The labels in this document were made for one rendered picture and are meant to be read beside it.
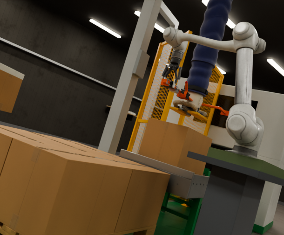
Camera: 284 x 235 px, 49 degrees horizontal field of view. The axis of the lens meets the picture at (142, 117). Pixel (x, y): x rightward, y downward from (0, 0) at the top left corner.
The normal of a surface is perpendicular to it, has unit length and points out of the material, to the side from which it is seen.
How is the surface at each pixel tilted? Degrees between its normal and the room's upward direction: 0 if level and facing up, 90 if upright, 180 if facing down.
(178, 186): 90
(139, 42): 90
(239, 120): 98
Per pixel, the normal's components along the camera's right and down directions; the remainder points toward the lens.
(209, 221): -0.70, -0.27
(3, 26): 0.66, 0.14
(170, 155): -0.51, -0.22
